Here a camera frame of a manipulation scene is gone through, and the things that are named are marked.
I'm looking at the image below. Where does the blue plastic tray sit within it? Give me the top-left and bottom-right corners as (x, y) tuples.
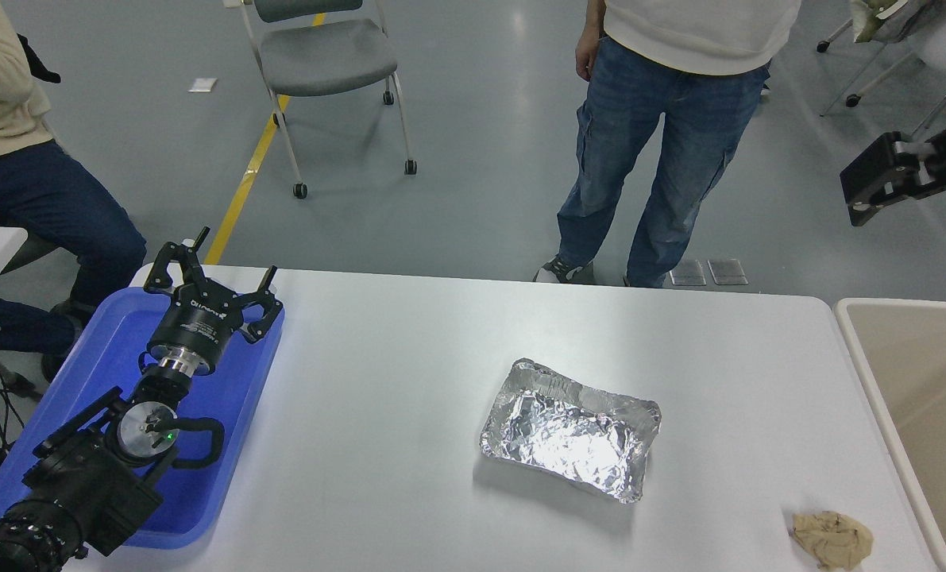
(0, 286), (286, 551)

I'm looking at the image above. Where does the standing person's hand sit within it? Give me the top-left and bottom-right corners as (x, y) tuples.
(575, 32), (605, 81)

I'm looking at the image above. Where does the silver foil tray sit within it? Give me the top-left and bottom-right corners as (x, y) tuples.
(479, 357), (662, 504)

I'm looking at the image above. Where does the large pale bin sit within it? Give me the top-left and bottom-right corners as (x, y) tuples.
(834, 298), (946, 572)

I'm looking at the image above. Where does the crumpled tan paper ball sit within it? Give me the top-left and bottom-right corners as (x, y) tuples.
(789, 511), (875, 571)

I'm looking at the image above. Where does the standing person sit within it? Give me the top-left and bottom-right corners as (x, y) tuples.
(533, 0), (803, 288)

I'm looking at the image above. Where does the grey wheeled chair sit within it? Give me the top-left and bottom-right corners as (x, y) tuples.
(238, 0), (418, 199)

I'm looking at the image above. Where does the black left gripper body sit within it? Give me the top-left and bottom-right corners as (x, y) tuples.
(147, 286), (245, 373)

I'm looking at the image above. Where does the seated person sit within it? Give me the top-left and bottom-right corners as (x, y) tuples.
(0, 0), (148, 382)

